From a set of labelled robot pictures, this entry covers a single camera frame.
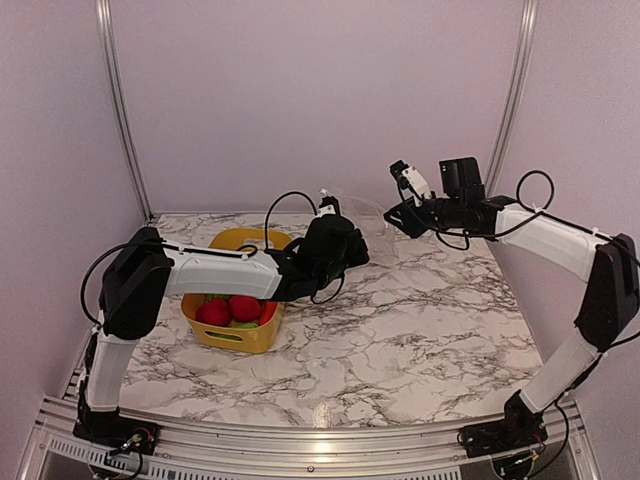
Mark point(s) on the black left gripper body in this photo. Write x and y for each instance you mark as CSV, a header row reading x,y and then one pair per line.
x,y
359,256

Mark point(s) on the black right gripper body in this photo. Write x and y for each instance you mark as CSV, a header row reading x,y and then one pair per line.
x,y
448,215

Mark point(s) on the clear zip top bag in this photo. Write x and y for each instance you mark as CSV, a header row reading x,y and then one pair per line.
x,y
368,217

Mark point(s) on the red apple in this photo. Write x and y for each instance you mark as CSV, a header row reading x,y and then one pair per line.
x,y
245,309
215,312

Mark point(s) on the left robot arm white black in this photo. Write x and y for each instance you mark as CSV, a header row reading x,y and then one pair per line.
x,y
148,268

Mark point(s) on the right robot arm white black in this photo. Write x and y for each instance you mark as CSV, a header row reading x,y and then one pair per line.
x,y
607,265

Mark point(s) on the orange carrot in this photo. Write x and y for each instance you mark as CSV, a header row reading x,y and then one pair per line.
x,y
269,310

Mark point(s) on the red apple in basket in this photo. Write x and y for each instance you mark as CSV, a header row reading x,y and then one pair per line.
x,y
245,309

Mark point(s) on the yellow plastic basket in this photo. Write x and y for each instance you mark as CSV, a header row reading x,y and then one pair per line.
x,y
243,337

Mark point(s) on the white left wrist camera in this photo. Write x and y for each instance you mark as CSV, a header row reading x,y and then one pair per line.
x,y
329,205

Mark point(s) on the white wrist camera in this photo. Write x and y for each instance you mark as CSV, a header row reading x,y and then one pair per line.
x,y
329,205
408,178

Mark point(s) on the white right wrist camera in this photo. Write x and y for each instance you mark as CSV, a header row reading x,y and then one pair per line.
x,y
408,178

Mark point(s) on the right aluminium frame post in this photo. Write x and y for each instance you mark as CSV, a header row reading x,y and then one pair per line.
x,y
520,69

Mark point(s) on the aluminium frame post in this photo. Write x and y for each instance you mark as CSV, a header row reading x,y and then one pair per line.
x,y
108,42
520,69

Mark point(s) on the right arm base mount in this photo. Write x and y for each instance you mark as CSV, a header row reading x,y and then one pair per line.
x,y
494,437

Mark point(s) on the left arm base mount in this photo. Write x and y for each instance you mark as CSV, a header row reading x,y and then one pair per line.
x,y
124,435

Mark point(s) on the left aluminium frame post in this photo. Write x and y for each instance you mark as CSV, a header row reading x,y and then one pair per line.
x,y
108,42

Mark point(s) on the front aluminium rail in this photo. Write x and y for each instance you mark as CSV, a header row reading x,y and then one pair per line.
x,y
192,449

